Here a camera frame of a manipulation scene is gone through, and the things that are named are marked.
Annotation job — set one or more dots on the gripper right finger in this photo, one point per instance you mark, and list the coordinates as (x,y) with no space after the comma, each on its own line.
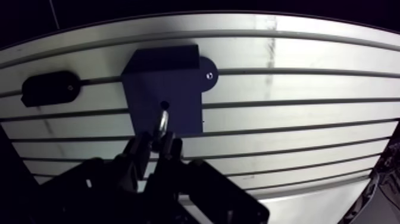
(203,190)

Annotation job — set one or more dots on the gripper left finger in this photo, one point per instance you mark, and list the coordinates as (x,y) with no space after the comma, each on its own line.
(103,184)

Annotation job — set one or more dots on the steel bolt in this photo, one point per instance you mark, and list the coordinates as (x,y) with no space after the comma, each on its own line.
(162,125)

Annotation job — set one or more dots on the dark blue-grey block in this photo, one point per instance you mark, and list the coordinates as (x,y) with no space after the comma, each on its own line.
(165,90)

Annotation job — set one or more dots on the black oval holder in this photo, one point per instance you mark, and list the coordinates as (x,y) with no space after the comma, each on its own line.
(50,88)

